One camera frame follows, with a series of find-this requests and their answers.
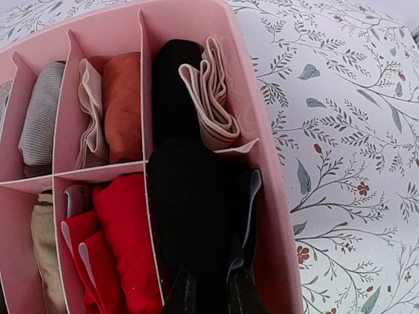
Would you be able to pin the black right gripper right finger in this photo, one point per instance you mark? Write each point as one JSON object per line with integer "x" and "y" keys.
{"x": 243, "y": 297}

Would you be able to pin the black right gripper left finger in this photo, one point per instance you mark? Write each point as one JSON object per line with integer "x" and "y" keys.
{"x": 182, "y": 298}

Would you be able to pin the black underwear white lettering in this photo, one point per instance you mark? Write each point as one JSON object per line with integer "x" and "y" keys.
{"x": 206, "y": 208}

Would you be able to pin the pink divided storage box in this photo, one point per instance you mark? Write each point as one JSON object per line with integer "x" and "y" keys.
{"x": 144, "y": 27}

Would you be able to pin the black underwear beige waistband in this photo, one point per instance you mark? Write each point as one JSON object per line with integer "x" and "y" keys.
{"x": 189, "y": 95}

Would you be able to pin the red rolled underwear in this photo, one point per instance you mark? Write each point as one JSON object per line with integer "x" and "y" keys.
{"x": 111, "y": 248}

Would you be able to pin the tan rolled underwear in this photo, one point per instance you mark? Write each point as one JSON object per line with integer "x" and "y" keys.
{"x": 44, "y": 246}

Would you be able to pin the grey striped rolled underwear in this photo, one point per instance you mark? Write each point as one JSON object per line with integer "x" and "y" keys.
{"x": 37, "y": 138}

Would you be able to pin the rust orange rolled underwear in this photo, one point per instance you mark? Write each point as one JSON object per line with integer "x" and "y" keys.
{"x": 112, "y": 101}

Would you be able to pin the floral patterned table mat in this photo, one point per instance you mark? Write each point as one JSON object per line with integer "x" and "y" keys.
{"x": 340, "y": 82}

